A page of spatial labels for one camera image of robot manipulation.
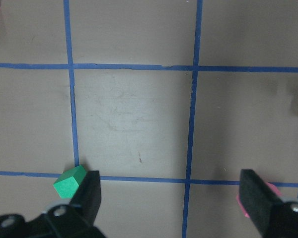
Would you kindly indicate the green cube front left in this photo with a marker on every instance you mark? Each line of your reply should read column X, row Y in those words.
column 69, row 181

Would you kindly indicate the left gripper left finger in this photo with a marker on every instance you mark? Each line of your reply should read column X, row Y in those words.
column 87, row 198

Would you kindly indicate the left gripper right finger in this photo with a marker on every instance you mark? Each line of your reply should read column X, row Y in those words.
column 258, row 199

